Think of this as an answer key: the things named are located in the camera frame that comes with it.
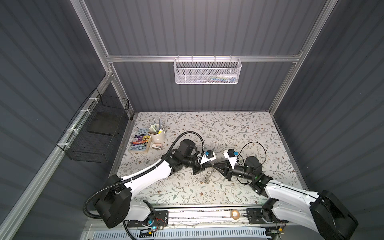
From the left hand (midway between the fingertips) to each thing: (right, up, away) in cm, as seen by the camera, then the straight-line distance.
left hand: (211, 163), depth 77 cm
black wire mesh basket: (-58, +15, -5) cm, 60 cm away
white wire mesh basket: (+2, +66, +46) cm, 81 cm away
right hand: (+3, -1, -1) cm, 3 cm away
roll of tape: (+12, -25, -2) cm, 28 cm away
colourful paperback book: (-45, +10, +24) cm, 52 cm away
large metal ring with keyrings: (-1, -12, +11) cm, 17 cm away
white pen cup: (-33, +15, +18) cm, 40 cm away
